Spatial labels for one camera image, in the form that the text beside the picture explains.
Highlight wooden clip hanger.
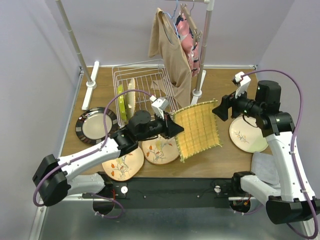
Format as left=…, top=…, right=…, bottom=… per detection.
left=180, top=3, right=203, bottom=46

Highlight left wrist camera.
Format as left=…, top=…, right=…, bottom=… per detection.
left=149, top=95, right=169, bottom=120

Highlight white clothes rack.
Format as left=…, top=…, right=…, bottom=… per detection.
left=55, top=0, right=215, bottom=111

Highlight beige t-shirt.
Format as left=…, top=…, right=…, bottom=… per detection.
left=148, top=7, right=192, bottom=108

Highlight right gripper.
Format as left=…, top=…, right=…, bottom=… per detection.
left=211, top=84, right=263, bottom=121

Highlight grey folded cloth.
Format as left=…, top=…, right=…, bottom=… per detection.
left=251, top=152, right=280, bottom=185

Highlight bird pattern plate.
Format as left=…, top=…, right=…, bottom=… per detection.
left=102, top=147, right=145, bottom=182
left=141, top=135, right=180, bottom=165

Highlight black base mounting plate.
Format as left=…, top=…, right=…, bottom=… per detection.
left=82, top=172, right=261, bottom=210

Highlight right bird pattern plate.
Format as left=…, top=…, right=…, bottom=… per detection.
left=141, top=135, right=180, bottom=165

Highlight white leaf pattern plate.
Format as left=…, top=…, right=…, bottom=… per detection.
left=229, top=116, right=269, bottom=153

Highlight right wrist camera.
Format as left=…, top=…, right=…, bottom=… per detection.
left=232, top=71, right=251, bottom=99

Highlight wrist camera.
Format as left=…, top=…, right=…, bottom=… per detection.
left=149, top=95, right=169, bottom=120
left=232, top=71, right=251, bottom=99

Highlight orange woven bamboo tray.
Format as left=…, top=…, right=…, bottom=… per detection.
left=125, top=78, right=136, bottom=119

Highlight left bird pattern plate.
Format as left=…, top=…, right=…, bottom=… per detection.
left=102, top=147, right=145, bottom=182

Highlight pink patterned garment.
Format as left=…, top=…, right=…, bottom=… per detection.
left=175, top=13, right=200, bottom=77

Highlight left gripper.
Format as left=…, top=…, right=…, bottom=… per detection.
left=137, top=110, right=185, bottom=142

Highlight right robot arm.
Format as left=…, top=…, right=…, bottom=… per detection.
left=212, top=80, right=320, bottom=225

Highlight white wire dish rack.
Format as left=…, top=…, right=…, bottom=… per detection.
left=112, top=59, right=180, bottom=127

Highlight blue wire hanger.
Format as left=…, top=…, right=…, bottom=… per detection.
left=162, top=0, right=180, bottom=39

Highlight green yellow woven mat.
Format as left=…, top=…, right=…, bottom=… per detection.
left=172, top=99, right=222, bottom=162

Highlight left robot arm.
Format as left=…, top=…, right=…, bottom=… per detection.
left=32, top=110, right=184, bottom=207

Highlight green polka dot plate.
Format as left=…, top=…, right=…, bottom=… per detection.
left=117, top=84, right=128, bottom=122

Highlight black rimmed striped plate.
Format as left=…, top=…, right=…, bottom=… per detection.
left=75, top=107, right=119, bottom=145

